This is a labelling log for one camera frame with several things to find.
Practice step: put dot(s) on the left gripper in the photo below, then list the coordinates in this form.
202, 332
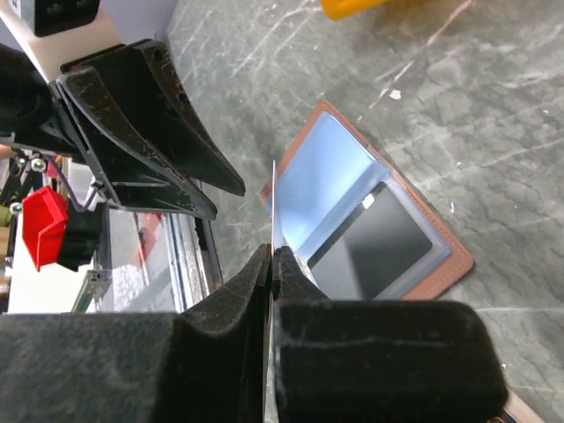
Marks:
136, 175

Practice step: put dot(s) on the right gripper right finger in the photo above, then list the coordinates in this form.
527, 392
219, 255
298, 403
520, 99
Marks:
378, 361

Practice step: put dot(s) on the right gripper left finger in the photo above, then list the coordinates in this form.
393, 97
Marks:
206, 364

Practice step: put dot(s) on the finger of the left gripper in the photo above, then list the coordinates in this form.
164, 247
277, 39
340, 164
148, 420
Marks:
160, 109

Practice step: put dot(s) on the black credit card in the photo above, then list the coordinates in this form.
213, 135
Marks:
382, 248

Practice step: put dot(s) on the gold credit card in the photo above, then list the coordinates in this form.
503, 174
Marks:
277, 237

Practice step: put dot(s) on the yellow bin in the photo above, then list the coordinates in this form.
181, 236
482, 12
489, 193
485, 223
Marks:
340, 9

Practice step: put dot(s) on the black book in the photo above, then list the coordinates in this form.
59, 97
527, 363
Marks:
516, 411

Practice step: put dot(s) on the aluminium mounting rail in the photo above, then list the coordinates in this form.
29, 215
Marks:
150, 262

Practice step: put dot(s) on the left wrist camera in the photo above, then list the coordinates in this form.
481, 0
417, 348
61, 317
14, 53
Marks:
54, 33

